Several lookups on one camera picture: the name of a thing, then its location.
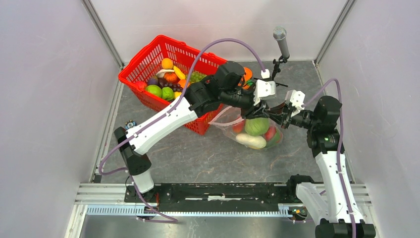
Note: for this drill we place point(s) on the yellow toy banana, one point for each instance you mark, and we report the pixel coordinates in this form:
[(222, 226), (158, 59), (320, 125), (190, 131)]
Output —
[(179, 73)]

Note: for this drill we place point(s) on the clear zip top bag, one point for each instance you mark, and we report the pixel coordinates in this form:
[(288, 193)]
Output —
[(228, 117)]

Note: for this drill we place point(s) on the white toy radish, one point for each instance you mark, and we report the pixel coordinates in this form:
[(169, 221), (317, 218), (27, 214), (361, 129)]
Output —
[(256, 142)]

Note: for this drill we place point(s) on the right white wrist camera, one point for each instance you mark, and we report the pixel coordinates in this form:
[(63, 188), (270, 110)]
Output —
[(295, 98)]

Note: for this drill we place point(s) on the aluminium frame rail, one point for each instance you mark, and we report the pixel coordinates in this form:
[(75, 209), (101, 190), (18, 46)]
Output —
[(121, 200)]

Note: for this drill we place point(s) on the green toy grapes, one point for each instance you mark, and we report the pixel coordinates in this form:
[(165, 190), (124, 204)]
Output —
[(196, 76)]

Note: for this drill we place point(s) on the small blue cartoon toy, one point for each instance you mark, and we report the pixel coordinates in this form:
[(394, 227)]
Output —
[(130, 124)]

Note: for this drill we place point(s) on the orange toy pumpkin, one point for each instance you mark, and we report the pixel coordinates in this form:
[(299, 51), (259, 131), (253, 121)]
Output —
[(170, 77)]

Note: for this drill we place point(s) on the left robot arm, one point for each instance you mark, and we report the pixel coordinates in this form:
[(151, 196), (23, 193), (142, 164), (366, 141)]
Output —
[(223, 87)]

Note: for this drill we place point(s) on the orange red toy mango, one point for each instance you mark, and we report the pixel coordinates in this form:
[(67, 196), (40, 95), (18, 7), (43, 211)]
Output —
[(238, 127)]

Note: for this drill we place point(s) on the green toy pepper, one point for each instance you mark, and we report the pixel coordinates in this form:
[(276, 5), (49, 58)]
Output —
[(167, 94)]

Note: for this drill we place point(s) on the red plastic basket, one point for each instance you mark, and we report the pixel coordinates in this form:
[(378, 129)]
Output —
[(147, 62)]

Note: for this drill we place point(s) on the green toy cabbage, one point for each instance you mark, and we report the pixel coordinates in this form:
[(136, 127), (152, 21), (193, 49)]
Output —
[(256, 127)]

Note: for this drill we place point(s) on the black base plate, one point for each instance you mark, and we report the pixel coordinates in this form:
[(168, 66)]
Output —
[(220, 197)]

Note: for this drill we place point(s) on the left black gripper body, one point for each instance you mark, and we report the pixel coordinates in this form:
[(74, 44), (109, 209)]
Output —
[(248, 112)]

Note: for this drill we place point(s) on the black microphone tripod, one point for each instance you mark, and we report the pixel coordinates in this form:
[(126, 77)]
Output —
[(276, 69)]

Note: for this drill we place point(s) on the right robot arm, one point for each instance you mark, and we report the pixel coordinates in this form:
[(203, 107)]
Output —
[(337, 215)]

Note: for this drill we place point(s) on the orange toy tangerine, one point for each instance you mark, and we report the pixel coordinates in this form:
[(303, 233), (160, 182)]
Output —
[(167, 63)]

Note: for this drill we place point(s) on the green toy apple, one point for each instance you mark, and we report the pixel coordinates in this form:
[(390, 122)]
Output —
[(155, 90)]

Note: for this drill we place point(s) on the purple toy eggplant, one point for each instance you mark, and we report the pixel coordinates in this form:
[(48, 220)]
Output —
[(153, 81)]

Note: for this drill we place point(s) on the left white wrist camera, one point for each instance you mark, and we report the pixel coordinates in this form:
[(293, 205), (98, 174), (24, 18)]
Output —
[(265, 88)]

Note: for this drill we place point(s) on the orange round toy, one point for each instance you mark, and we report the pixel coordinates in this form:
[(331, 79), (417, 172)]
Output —
[(247, 82)]

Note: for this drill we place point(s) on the purple toy grapes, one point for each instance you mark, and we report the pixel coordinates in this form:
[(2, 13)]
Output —
[(175, 87)]

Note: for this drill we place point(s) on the red toy apple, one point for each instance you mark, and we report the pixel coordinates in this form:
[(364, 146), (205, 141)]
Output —
[(270, 133)]

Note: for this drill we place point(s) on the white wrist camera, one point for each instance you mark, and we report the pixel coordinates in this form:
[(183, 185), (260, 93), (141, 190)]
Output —
[(295, 98), (265, 88)]

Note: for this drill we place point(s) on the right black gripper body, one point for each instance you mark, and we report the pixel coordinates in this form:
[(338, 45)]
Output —
[(286, 115)]

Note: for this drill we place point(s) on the red toy strawberry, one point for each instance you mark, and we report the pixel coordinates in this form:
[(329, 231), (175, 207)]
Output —
[(141, 85)]

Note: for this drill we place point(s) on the grey microphone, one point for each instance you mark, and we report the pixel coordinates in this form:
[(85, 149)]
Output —
[(279, 34)]

